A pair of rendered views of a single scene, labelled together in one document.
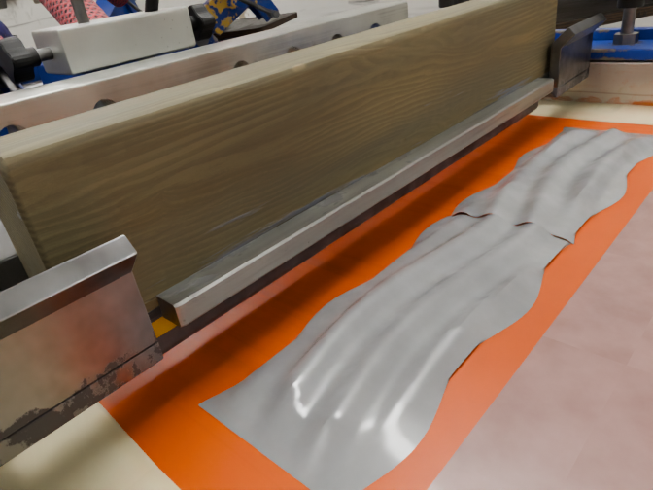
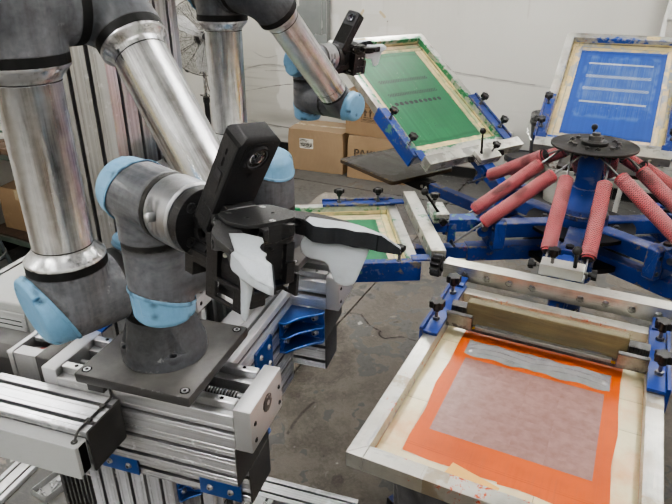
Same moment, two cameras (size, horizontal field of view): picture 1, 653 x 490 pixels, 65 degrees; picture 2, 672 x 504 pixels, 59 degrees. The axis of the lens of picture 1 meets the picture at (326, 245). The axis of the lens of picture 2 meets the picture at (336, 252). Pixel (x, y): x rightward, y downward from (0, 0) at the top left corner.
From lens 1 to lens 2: 1.53 m
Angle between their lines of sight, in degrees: 62
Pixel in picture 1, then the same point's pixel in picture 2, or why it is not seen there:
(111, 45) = (552, 272)
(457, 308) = (502, 358)
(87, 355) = (463, 323)
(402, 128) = (537, 334)
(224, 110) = (496, 310)
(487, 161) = (574, 361)
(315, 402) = (475, 347)
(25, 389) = (456, 321)
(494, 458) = (476, 362)
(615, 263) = (527, 375)
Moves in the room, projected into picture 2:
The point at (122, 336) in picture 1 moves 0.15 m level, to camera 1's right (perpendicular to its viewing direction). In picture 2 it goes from (467, 324) to (498, 355)
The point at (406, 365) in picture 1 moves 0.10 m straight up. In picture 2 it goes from (487, 354) to (491, 322)
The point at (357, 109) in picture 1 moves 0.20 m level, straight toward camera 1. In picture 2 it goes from (524, 324) to (454, 334)
